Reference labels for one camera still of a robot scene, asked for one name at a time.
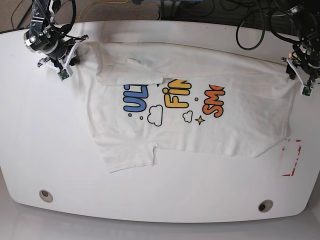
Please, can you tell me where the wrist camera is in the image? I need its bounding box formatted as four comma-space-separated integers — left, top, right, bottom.
57, 68, 73, 82
299, 84, 314, 98

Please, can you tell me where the table grommet hole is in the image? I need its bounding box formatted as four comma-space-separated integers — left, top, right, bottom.
258, 199, 274, 213
39, 189, 53, 203

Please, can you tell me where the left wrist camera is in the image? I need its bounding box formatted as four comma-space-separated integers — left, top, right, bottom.
299, 84, 314, 98

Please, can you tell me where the red tape rectangle marking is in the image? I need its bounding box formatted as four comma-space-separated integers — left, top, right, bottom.
279, 139, 303, 177

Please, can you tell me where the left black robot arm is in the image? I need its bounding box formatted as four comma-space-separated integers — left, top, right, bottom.
267, 0, 320, 92

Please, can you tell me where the right table grommet hole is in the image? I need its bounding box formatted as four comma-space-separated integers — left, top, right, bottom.
258, 199, 274, 213

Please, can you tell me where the left table grommet hole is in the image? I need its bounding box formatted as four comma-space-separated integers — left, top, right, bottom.
39, 189, 53, 203

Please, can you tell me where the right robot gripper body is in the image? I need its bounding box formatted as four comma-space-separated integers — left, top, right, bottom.
37, 34, 89, 73

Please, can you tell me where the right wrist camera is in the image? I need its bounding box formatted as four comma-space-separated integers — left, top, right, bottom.
57, 68, 73, 82

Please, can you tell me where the yellow cable on floor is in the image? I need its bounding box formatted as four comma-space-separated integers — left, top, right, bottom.
78, 0, 131, 24

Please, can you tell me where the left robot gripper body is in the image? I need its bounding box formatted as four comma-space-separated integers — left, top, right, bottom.
281, 44, 320, 87

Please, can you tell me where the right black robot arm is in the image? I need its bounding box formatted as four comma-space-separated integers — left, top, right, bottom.
24, 0, 89, 81

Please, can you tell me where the white printed t-shirt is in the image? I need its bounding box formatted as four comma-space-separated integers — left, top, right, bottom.
72, 41, 296, 173

